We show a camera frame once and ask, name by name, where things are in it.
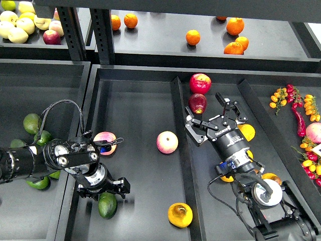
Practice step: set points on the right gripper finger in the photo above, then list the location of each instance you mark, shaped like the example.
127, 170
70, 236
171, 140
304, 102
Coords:
226, 107
193, 121

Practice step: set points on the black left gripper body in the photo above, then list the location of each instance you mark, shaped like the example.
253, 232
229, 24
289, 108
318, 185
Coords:
98, 180

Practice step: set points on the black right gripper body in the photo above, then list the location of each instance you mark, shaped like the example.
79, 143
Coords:
229, 143

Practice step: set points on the dark green avocado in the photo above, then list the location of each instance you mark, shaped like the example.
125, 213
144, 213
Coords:
18, 143
107, 205

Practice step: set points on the yellow pear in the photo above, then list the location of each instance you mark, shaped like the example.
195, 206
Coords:
227, 179
180, 215
273, 177
248, 131
250, 155

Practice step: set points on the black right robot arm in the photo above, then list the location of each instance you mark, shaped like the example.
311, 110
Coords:
267, 207

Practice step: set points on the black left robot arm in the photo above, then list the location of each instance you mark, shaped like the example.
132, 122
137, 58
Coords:
79, 157

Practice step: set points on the yellow pear top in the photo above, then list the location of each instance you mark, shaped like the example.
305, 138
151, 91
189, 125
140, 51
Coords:
248, 131

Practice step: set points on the green avocado lower right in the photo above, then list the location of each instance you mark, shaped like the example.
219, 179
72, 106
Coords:
55, 175

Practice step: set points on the green avocado top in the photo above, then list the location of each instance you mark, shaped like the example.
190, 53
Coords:
32, 123

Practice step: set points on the dark red apple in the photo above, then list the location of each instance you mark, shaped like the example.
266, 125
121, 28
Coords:
197, 103

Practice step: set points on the bright red apple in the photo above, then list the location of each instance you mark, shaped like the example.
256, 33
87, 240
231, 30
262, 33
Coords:
200, 83

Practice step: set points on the pink apple centre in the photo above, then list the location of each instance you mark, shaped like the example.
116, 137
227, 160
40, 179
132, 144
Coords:
167, 142

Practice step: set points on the pink apple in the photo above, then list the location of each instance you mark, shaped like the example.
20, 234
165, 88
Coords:
167, 142
106, 136

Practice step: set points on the pink apple left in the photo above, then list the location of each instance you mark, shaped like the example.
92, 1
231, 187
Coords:
106, 136

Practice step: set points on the orange cherry tomato bunch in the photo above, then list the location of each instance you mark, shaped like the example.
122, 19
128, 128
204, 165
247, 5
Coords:
278, 99

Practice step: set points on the orange shelf front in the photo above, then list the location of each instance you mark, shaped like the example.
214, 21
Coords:
234, 48

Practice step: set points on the orange shelf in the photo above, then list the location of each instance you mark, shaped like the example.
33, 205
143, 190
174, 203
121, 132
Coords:
193, 37
234, 48

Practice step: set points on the small orange on shelf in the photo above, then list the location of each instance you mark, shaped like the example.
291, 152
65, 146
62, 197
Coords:
243, 41

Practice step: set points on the red cherry tomato bunch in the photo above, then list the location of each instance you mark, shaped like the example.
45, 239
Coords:
294, 96

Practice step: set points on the orange shelf centre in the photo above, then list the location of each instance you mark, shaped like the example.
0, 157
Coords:
193, 37

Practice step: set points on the red chili pepper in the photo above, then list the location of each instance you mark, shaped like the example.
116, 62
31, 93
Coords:
301, 127

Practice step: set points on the large orange on shelf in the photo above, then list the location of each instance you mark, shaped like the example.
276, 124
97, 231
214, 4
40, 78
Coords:
235, 26

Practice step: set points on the orange partly hidden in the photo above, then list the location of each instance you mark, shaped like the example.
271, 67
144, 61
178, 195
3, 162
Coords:
221, 18

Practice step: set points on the pink apple right edge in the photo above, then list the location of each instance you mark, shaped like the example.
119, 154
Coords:
313, 132

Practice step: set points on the yellow cherry tomato bunch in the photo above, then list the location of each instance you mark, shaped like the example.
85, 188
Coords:
311, 108

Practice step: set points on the mixed cherry tomato bunch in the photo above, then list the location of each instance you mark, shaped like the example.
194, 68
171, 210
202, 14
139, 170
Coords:
310, 161

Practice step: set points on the orange on shelf left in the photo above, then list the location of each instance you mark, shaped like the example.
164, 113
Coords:
116, 22

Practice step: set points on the red apple on shelf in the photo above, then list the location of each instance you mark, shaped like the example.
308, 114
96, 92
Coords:
51, 37

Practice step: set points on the pale yellow apple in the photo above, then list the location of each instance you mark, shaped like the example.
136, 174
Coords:
17, 35

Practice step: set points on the black shelf post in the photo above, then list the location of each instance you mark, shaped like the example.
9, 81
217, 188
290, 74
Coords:
102, 26
69, 20

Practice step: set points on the black shelf post left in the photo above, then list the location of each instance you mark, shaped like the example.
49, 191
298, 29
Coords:
69, 20

